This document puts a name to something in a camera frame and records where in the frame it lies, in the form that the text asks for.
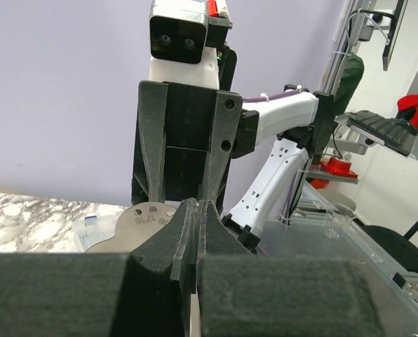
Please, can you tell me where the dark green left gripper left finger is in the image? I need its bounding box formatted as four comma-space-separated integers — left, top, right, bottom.
0, 199, 197, 336

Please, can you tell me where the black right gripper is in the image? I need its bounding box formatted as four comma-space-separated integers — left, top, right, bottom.
128, 48, 261, 211

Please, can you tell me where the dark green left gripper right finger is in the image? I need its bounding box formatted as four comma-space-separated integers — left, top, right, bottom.
196, 201, 383, 336

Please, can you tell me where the clear plastic key organizer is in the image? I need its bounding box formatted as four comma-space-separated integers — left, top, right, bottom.
85, 201, 177, 253

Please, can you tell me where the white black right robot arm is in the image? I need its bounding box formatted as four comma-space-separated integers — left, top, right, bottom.
131, 48, 333, 251

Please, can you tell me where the clear plastic storage box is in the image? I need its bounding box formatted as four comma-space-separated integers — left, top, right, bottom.
72, 212, 121, 252

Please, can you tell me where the red plastic object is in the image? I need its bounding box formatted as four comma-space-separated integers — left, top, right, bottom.
320, 157, 358, 179

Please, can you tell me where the black office chair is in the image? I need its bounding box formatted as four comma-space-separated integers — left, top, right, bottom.
363, 221, 418, 273

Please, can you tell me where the black keyboard on tray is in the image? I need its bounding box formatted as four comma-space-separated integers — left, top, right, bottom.
335, 110, 418, 160

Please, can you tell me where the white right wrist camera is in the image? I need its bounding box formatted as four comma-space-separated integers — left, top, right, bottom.
149, 1, 237, 91

